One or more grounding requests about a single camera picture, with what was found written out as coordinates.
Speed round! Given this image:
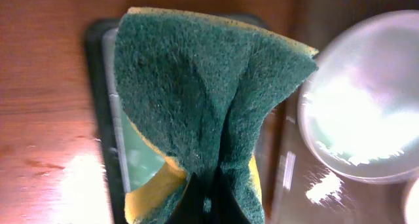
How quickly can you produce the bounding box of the green yellow scrub sponge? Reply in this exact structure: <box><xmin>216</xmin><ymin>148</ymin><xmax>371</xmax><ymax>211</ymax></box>
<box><xmin>114</xmin><ymin>7</ymin><xmax>317</xmax><ymax>223</ymax></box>

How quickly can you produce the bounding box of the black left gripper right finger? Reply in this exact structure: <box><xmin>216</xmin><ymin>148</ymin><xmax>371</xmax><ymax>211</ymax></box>
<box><xmin>211</xmin><ymin>171</ymin><xmax>250</xmax><ymax>224</ymax></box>

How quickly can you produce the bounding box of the green rectangular tray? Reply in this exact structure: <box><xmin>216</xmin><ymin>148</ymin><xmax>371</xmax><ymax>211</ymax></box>
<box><xmin>84</xmin><ymin>13</ymin><xmax>272</xmax><ymax>224</ymax></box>

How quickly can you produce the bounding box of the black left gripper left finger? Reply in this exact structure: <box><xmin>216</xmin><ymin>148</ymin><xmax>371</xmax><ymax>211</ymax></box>
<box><xmin>166</xmin><ymin>173</ymin><xmax>209</xmax><ymax>224</ymax></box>

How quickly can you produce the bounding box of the cream white plate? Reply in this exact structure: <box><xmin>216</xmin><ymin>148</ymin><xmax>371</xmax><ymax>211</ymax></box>
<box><xmin>402</xmin><ymin>179</ymin><xmax>419</xmax><ymax>224</ymax></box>

